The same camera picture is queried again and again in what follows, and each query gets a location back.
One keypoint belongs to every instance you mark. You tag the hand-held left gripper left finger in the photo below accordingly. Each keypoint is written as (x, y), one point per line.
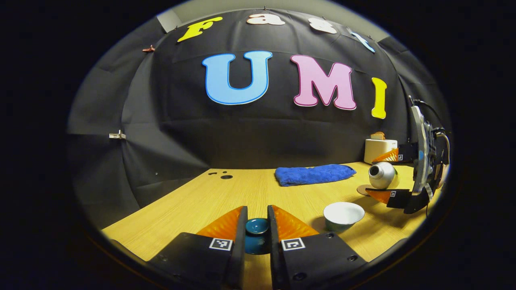
(240, 257)

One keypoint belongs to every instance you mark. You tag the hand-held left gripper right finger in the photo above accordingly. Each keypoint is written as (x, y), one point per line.
(274, 257)

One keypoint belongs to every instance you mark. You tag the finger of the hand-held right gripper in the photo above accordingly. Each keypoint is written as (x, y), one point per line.
(407, 155)
(399, 198)

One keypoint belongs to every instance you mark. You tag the silver water bottle green label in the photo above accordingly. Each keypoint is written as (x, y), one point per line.
(385, 175)

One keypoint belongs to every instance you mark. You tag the round brown coaster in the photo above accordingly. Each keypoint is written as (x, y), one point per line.
(363, 190)

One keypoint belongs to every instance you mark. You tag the white-lined teacup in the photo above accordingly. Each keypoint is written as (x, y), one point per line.
(342, 213)

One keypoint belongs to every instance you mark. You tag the white toaster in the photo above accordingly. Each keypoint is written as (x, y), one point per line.
(377, 149)

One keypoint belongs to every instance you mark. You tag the toast bread slice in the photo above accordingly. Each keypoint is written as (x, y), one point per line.
(378, 136)

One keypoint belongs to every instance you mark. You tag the blue towel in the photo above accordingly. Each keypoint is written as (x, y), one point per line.
(310, 175)

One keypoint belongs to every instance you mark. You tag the black backdrop cloth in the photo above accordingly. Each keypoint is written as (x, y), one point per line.
(242, 133)

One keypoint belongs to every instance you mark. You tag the metal cloth clip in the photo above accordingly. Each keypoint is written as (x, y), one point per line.
(117, 135)

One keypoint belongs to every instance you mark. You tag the pink cloth clip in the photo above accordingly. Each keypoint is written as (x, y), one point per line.
(148, 49)

